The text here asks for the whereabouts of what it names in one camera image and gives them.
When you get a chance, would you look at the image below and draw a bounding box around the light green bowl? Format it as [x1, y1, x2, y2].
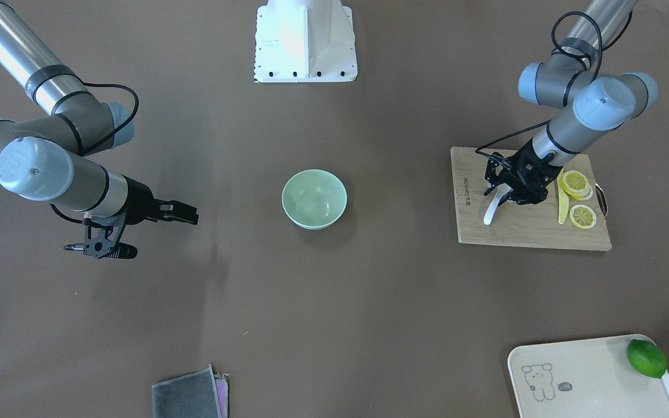
[281, 169, 348, 230]

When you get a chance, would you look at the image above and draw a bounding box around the yellow plastic knife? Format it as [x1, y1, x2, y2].
[556, 170, 569, 225]

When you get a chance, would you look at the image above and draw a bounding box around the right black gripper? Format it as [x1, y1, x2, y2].
[123, 177, 199, 225]

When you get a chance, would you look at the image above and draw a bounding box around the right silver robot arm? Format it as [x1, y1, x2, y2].
[0, 1, 199, 230]

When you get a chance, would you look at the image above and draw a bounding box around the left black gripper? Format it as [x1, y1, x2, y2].
[494, 142, 561, 208]

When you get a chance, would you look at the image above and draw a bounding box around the white ceramic spoon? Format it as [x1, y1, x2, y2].
[483, 193, 505, 225]

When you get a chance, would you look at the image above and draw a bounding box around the wooden cutting board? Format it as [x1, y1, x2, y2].
[449, 146, 612, 251]

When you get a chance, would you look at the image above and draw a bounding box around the cream rabbit tray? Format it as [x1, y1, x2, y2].
[507, 334, 669, 417]

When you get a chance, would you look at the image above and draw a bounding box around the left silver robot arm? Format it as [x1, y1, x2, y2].
[485, 1, 659, 206]

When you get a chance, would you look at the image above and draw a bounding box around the grey folded cloth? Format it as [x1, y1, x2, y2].
[152, 365, 230, 417]

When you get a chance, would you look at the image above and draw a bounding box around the white pedestal column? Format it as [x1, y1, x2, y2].
[253, 1, 358, 83]

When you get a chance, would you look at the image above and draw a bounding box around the green lime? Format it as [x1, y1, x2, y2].
[626, 339, 667, 379]

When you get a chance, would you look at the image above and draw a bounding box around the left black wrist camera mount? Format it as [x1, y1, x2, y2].
[483, 152, 513, 196]

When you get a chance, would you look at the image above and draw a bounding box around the lemon slice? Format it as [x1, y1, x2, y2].
[561, 170, 593, 201]
[569, 204, 597, 230]

